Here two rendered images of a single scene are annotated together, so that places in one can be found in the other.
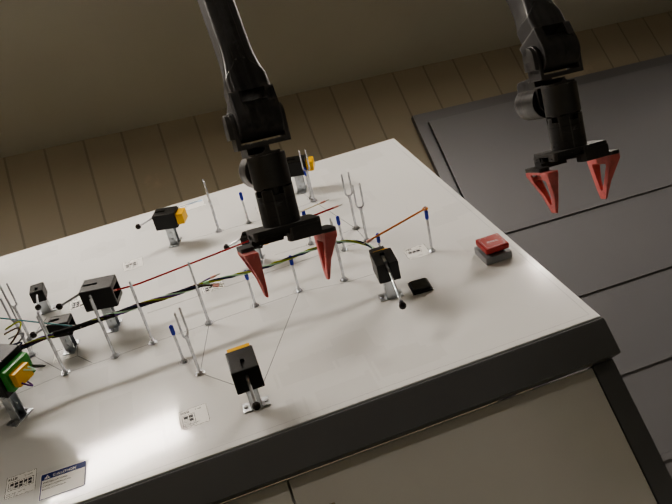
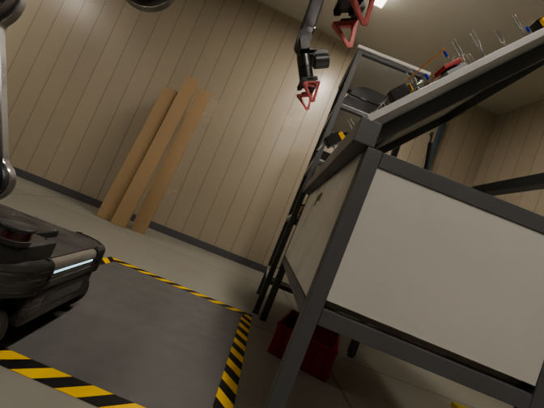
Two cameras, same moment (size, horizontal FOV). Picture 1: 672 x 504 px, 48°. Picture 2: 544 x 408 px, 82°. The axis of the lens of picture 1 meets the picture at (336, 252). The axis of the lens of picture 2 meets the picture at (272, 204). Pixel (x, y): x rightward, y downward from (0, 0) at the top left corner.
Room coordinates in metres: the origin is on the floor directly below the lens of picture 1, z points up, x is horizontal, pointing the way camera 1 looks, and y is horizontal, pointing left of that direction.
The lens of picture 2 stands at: (1.30, -1.14, 0.53)
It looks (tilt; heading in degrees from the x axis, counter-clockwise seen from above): 4 degrees up; 101
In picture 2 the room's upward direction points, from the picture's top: 22 degrees clockwise
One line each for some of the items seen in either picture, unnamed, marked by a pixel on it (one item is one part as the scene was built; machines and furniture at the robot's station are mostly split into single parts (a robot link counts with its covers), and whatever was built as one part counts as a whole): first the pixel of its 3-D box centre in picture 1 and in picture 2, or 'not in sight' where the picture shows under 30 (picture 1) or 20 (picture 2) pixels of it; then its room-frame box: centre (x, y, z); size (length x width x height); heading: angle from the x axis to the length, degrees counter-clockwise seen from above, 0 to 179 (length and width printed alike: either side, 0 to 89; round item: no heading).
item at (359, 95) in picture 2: not in sight; (362, 107); (1.23, 1.04, 1.56); 0.30 x 0.23 x 0.19; 11
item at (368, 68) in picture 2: not in sight; (333, 193); (1.27, 1.15, 0.93); 0.60 x 0.50 x 1.85; 100
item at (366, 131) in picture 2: (279, 457); (325, 172); (1.22, 0.20, 0.83); 1.18 x 0.05 x 0.06; 100
